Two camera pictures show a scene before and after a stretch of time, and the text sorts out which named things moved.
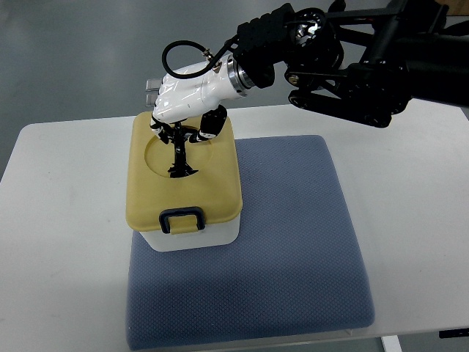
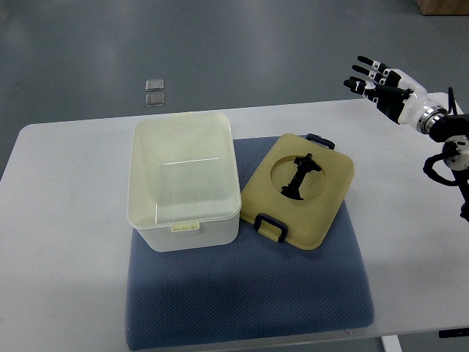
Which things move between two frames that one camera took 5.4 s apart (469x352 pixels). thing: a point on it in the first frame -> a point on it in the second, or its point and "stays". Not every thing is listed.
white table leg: (391, 344) stays
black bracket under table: (453, 333) stays
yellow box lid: (215, 186) -> (297, 191)
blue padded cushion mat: (295, 268) stays
